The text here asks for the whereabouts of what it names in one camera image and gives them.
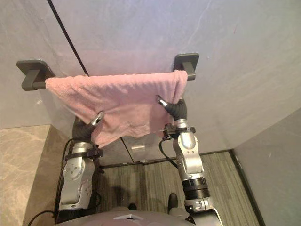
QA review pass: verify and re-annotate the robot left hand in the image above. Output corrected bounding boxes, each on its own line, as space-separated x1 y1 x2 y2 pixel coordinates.
71 111 106 143

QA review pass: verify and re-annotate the black floor threshold strip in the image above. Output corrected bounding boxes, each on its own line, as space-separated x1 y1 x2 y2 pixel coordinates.
229 150 262 226
101 149 235 169

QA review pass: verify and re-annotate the pink terry towel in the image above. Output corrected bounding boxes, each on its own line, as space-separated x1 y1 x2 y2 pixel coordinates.
45 70 189 148

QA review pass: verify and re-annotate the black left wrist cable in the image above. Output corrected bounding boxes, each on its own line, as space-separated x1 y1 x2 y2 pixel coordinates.
28 138 72 226

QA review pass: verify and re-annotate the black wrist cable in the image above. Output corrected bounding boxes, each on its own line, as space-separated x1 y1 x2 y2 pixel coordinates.
28 138 72 226
158 138 181 169

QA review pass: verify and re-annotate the dark robot right foot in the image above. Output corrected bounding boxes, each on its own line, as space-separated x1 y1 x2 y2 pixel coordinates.
167 193 179 214

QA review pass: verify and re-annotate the grey robot torso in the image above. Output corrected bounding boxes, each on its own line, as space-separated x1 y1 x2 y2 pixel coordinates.
56 206 196 226

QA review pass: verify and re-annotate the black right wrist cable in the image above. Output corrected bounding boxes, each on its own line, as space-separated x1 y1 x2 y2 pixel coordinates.
158 138 181 169

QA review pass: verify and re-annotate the black wall seam strip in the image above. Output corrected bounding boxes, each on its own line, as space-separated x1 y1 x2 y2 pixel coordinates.
46 0 89 77

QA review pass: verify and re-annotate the dark grey towel bar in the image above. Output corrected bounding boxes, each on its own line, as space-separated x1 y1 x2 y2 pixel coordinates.
16 53 200 91

